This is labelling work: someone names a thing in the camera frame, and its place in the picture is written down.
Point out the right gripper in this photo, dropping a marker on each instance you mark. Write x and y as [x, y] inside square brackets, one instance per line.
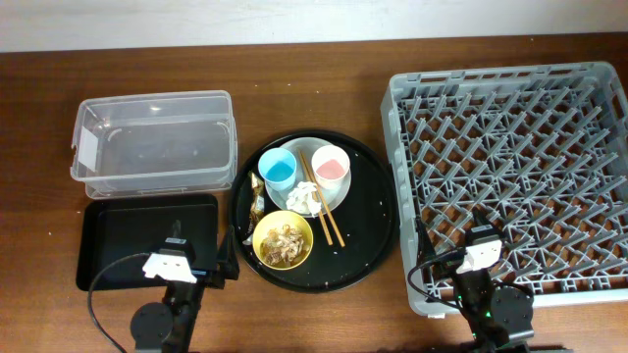
[482, 235]

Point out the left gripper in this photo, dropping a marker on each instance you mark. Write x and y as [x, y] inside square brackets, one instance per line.
[211, 277]

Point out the food scraps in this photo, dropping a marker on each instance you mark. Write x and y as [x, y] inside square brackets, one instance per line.
[283, 247]

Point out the brown snack wrapper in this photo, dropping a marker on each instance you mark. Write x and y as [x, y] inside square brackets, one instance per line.
[257, 208]

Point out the yellow bowl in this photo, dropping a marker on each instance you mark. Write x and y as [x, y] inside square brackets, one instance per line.
[276, 220]

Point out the blue cup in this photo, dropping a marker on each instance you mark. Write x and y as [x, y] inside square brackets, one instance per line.
[278, 168]

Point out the white tissue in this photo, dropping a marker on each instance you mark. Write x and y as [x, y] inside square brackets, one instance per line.
[300, 200]

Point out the wooden chopstick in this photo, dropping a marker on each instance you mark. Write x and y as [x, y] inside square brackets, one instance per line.
[315, 196]
[328, 211]

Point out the pink cup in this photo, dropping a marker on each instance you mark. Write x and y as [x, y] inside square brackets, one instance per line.
[330, 165]

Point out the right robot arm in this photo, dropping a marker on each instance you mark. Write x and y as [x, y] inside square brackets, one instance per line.
[499, 314]

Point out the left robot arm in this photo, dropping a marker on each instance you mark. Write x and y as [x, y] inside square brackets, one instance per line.
[167, 325]

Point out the grey dishwasher rack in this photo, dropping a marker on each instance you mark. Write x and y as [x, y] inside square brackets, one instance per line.
[541, 149]

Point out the round black tray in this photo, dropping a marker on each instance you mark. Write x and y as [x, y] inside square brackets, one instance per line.
[367, 219]

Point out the black rectangular tray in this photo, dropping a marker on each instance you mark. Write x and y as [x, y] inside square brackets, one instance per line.
[113, 229]

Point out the clear plastic bin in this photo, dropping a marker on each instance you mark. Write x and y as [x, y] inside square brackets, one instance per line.
[155, 144]

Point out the white plate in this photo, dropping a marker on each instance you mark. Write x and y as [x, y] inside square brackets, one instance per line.
[308, 145]

